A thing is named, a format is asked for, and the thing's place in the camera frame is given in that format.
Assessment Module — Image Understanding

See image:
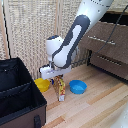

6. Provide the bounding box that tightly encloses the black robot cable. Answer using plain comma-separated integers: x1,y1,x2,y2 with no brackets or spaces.
95,5,128,55

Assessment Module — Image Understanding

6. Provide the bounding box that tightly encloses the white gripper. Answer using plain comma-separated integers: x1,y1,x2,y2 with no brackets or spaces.
38,63,73,86

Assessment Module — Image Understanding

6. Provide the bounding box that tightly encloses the black box carry strap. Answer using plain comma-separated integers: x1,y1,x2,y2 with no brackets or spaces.
33,114,43,128

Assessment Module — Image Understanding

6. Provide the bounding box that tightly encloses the blue bowl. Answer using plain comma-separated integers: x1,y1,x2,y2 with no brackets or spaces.
69,79,88,95

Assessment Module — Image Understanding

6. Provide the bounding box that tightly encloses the orange patterned snack box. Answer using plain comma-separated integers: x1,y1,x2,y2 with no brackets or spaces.
53,75,67,102

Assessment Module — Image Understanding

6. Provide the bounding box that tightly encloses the yellow bowl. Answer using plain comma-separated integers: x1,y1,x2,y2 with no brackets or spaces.
33,77,51,93

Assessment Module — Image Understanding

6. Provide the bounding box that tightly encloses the dark drawer cabinet frame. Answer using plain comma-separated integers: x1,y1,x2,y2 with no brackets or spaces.
85,9,128,85

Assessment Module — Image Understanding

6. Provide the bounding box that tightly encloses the black fabric storage box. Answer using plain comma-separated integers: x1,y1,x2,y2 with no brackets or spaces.
0,57,48,128

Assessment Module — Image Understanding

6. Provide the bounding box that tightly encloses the brown drawer with handle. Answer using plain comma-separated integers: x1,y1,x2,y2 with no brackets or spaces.
79,20,128,57
89,51,128,81

